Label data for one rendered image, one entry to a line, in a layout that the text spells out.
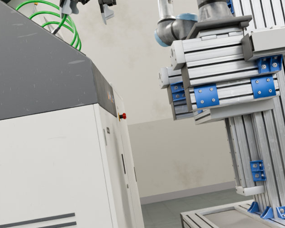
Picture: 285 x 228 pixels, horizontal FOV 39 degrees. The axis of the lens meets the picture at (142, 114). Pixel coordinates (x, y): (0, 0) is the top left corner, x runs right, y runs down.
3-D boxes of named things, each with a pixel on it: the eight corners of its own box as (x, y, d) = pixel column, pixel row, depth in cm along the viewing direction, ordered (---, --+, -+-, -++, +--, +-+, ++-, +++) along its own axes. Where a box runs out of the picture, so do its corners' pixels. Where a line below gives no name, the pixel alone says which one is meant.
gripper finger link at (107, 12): (115, 21, 189) (111, 2, 190) (102, 23, 189) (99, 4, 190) (115, 22, 192) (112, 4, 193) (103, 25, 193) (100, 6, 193)
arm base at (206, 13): (229, 30, 172) (225, 7, 173) (239, 18, 157) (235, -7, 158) (194, 35, 171) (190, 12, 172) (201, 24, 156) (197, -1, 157)
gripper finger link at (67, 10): (65, 23, 167) (73, 2, 164) (54, 16, 169) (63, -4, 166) (69, 23, 170) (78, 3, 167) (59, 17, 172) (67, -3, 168)
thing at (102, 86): (99, 104, 146) (92, 61, 147) (87, 106, 146) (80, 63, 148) (116, 116, 208) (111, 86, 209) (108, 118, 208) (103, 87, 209)
